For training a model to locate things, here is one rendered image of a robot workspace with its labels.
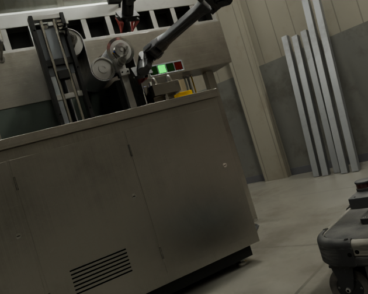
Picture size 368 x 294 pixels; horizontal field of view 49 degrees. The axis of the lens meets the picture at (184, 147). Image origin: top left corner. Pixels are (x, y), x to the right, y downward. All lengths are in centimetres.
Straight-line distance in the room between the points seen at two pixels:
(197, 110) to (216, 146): 20
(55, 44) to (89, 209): 80
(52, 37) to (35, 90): 45
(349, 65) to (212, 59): 188
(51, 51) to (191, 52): 106
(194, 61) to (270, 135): 212
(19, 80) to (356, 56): 312
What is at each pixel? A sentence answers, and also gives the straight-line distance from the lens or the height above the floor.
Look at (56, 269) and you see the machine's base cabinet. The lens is 176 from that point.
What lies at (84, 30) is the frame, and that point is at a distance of 258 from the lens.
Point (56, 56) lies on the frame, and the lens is 202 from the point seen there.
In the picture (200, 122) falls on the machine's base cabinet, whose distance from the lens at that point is 198.
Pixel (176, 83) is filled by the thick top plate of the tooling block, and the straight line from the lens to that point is 223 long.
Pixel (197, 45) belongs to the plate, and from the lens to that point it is 280.
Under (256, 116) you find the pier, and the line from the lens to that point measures 471.
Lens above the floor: 66
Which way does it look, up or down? level
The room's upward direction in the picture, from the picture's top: 17 degrees counter-clockwise
